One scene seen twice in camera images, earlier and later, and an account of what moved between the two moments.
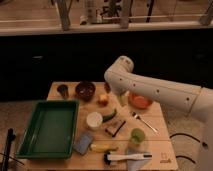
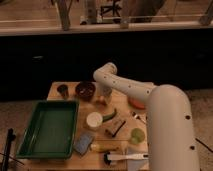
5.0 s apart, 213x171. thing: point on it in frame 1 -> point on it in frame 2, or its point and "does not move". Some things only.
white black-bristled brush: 114,157 does not move
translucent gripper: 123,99 -> 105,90
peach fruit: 102,100 does not move
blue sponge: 82,145 does not move
